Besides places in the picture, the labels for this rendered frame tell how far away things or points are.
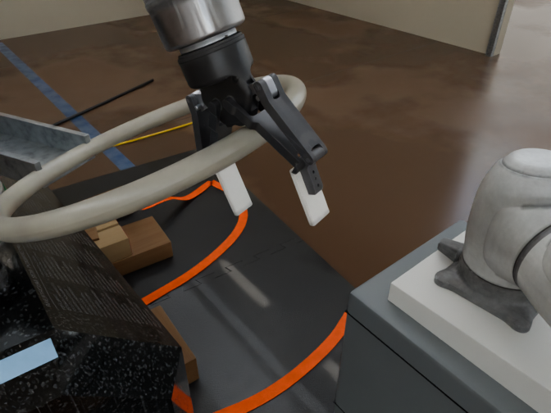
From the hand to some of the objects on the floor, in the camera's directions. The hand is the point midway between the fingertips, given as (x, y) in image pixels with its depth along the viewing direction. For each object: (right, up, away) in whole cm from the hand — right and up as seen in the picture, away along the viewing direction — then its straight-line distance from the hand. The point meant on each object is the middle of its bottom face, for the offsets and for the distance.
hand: (275, 206), depth 56 cm
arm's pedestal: (+43, -84, +82) cm, 125 cm away
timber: (-41, -57, +117) cm, 137 cm away
